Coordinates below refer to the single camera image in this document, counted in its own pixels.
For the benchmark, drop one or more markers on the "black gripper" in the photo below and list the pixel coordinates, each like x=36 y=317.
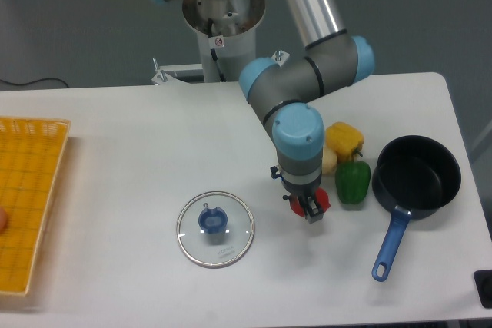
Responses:
x=304 y=186

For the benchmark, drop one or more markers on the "red bell pepper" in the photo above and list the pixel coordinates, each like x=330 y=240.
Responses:
x=297 y=208

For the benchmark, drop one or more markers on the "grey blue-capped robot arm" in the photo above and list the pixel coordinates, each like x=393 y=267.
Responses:
x=279 y=91

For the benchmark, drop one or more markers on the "green bell pepper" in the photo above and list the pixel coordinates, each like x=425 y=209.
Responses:
x=352 y=180

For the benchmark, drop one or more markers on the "yellow bell pepper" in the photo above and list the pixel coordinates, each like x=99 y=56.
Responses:
x=344 y=140

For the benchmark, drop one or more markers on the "glass lid blue knob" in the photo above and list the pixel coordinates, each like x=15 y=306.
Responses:
x=215 y=229

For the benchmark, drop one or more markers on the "black device at table corner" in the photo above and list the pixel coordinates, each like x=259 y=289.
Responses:
x=483 y=281

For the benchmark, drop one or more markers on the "yellow woven basket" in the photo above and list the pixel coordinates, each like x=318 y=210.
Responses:
x=31 y=154

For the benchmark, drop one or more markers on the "black saucepan blue handle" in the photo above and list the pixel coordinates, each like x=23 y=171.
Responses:
x=415 y=176

